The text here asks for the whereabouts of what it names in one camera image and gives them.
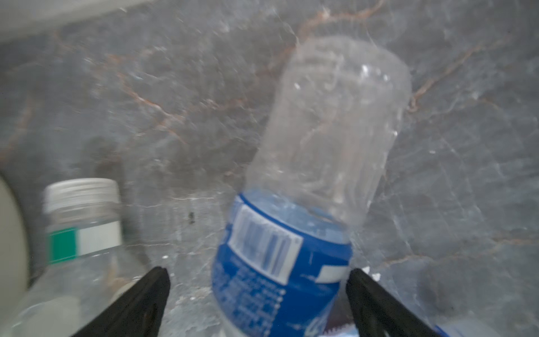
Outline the Pocari Sweat clear bottle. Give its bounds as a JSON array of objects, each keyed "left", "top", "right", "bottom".
[{"left": 211, "top": 36, "right": 411, "bottom": 336}]

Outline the clear bottle green ring cap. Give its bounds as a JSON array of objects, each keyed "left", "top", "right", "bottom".
[{"left": 1, "top": 178, "right": 147, "bottom": 336}]

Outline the white ribbed trash bin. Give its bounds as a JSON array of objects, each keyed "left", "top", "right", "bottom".
[{"left": 0, "top": 178, "right": 29, "bottom": 321}]

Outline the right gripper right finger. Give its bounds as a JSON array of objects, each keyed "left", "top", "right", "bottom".
[{"left": 346, "top": 268, "right": 439, "bottom": 337}]

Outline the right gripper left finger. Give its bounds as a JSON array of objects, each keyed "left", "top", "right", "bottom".
[{"left": 73, "top": 267, "right": 171, "bottom": 337}]

